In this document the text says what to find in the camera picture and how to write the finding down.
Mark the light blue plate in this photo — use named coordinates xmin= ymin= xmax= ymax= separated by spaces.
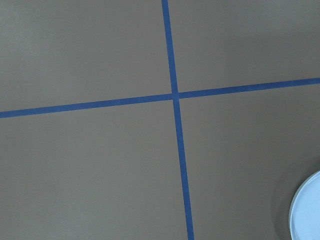
xmin=288 ymin=171 xmax=320 ymax=240

